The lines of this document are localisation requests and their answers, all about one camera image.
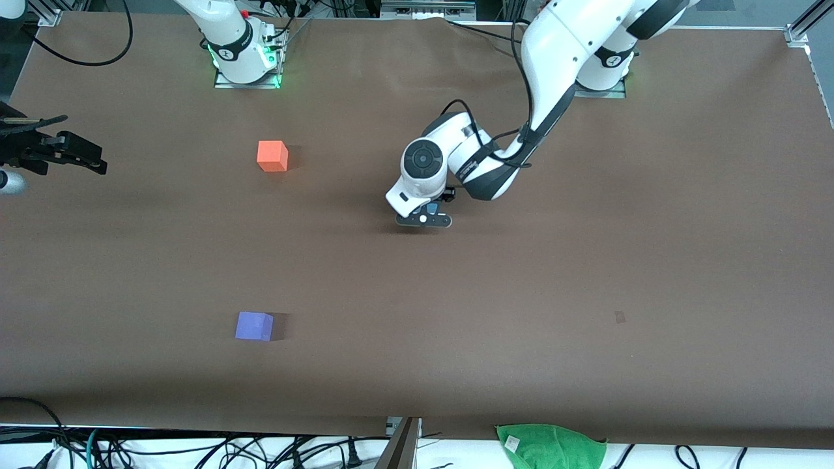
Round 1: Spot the orange cube block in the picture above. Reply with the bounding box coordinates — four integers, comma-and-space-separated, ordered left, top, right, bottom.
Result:
257, 140, 289, 173

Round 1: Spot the purple cube block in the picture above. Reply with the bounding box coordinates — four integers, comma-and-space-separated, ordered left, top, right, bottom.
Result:
235, 311, 275, 342

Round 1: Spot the grey metal box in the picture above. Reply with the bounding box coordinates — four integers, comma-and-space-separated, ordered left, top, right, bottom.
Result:
380, 0, 478, 20

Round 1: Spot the green cloth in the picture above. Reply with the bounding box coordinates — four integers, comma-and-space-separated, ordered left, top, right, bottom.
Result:
495, 423, 608, 469

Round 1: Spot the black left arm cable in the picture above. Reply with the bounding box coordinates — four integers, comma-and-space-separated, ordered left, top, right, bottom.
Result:
440, 20, 551, 170

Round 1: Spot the black looping cable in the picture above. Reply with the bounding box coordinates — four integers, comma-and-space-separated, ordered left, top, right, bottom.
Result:
26, 0, 134, 67

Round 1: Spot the black cable across tabletop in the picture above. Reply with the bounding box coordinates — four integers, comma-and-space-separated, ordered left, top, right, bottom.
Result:
446, 18, 525, 45

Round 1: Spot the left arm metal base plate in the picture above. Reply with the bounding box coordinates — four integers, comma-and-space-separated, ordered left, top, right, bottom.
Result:
573, 78, 627, 99

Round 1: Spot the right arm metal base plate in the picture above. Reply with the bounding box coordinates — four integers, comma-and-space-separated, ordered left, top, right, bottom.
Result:
214, 29, 288, 89

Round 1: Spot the thin grey cable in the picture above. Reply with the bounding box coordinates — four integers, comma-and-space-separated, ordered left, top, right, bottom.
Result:
277, 18, 313, 53

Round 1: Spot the grey metal post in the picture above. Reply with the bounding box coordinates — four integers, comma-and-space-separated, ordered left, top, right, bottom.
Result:
375, 417, 423, 469

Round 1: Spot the black floor cable loop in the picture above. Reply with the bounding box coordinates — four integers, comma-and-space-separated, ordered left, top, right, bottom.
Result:
0, 396, 69, 469

